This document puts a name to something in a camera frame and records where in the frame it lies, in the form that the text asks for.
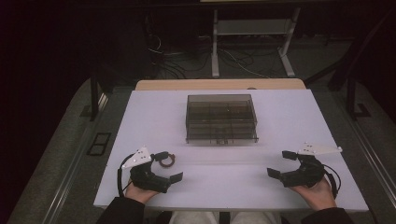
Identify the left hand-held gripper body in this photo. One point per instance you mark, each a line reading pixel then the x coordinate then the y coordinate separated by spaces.
pixel 146 179

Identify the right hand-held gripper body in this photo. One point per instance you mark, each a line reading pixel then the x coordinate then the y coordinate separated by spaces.
pixel 303 174

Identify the person's left hand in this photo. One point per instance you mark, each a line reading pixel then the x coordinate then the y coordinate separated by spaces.
pixel 140 194

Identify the person's right hand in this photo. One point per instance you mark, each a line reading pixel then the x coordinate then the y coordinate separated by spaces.
pixel 316 196

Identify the person's left leg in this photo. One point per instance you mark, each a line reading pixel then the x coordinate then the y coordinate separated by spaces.
pixel 194 218

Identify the person's leg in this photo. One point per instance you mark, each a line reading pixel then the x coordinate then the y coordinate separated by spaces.
pixel 194 218
pixel 255 218

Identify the person's right leg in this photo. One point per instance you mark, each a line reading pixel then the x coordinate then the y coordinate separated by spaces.
pixel 255 218

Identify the dark transparent drawer box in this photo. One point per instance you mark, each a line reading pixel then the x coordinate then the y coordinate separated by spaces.
pixel 221 119

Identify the black metal stand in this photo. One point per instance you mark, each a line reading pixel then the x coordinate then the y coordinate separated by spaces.
pixel 351 96
pixel 94 99

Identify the wooden table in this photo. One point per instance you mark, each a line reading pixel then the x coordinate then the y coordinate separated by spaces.
pixel 218 84

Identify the black floor socket frame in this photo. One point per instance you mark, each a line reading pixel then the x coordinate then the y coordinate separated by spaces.
pixel 99 143

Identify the white metal desk frame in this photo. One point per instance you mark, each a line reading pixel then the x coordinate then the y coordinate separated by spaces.
pixel 253 27

